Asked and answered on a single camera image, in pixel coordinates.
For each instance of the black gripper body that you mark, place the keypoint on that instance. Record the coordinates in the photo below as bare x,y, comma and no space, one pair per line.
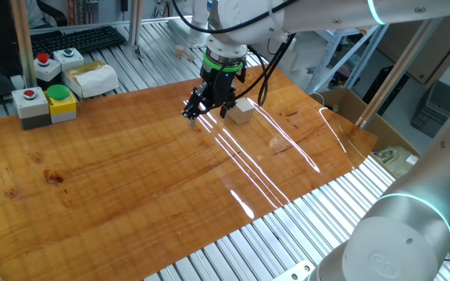
219,87

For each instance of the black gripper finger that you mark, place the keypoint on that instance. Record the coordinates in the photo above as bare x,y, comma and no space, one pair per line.
194,105
223,111

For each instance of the pale wooden cube block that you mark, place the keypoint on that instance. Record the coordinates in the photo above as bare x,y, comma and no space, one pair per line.
242,111

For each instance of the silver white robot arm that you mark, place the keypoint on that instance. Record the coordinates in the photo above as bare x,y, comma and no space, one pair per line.
404,234

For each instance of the tiny wooden block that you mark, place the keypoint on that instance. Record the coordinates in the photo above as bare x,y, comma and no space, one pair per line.
179,50
190,58

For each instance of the white column on metal plate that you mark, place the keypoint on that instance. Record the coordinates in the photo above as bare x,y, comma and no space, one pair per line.
182,29

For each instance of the glossy wood grain mat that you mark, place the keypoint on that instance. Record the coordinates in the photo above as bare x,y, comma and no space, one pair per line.
131,175

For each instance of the white foam packing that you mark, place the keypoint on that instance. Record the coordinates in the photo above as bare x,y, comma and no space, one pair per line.
307,50

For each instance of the cardboard tissue box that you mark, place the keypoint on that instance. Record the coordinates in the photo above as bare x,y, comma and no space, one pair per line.
92,80

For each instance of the grey metal shelf rack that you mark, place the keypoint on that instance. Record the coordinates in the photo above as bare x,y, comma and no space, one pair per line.
327,58

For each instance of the open cardboard box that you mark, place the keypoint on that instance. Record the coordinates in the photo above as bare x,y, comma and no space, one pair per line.
346,102

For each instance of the black power adapter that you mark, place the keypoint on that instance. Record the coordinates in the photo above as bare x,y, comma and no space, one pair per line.
124,4

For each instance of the white box small green button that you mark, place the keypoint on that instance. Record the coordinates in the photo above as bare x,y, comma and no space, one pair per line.
70,60

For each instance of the black computer keyboard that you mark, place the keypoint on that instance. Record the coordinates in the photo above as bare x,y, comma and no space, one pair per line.
80,39

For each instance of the yellow box green button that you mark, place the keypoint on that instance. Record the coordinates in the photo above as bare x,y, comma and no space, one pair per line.
61,107

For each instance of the white box red mushroom button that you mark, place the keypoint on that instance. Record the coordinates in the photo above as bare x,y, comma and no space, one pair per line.
47,68

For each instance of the red lattice bar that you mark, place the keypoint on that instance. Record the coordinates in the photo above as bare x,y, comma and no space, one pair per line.
71,11

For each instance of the black box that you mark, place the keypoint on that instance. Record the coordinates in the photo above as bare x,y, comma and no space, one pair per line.
377,82

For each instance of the grey box red button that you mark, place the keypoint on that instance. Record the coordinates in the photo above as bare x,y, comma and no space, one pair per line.
31,109

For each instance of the black chair armrest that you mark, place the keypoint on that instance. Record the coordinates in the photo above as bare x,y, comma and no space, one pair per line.
55,13

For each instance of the crumpled plastic bag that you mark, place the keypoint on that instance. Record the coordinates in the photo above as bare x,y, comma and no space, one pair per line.
395,160

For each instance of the person in grey shirt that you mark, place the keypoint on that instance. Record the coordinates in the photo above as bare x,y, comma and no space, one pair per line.
33,11

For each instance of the dark grey plastic crate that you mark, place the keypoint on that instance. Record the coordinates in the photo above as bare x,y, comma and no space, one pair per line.
436,113

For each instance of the grey brown cabinet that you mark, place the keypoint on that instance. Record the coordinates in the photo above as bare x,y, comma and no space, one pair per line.
436,47

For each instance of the aluminium frame post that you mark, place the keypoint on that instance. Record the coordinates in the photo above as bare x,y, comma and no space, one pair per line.
23,43
134,23

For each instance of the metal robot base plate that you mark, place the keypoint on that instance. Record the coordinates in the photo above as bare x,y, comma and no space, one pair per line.
295,273

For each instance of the slanted aluminium frame profile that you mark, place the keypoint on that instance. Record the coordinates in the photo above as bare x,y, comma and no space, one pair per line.
398,74

